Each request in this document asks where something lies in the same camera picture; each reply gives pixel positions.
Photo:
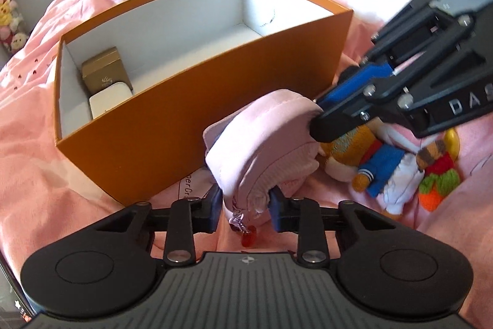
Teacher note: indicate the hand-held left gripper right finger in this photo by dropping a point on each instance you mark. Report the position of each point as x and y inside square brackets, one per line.
[275, 209]

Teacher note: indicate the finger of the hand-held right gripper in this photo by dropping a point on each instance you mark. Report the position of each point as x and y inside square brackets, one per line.
[346, 113]
[369, 72]

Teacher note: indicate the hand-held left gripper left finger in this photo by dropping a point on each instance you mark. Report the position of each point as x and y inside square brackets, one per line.
[213, 209]

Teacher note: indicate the pink fabric pouch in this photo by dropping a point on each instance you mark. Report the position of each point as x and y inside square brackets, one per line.
[262, 136]

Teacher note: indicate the orange cardboard box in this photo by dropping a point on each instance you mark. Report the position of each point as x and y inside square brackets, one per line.
[173, 128]

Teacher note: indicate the white box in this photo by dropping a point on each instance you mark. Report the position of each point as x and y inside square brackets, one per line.
[109, 99]

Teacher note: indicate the gold box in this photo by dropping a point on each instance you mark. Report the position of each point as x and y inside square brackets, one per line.
[102, 70]

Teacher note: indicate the white plush with striped skirt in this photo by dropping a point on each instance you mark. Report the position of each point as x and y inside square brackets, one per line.
[393, 138]

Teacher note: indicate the bear plush in blue jacket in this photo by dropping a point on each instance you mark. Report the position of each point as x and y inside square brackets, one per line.
[381, 163]

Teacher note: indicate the red knitted toy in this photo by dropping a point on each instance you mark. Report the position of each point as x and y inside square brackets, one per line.
[439, 169]

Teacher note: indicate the pink printed duvet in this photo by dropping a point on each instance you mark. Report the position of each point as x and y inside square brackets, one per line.
[38, 159]

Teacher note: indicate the smartphone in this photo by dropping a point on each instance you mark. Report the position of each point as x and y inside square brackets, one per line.
[15, 298]

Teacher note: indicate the clear tube of plush toys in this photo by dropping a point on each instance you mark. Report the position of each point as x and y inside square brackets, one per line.
[9, 16]

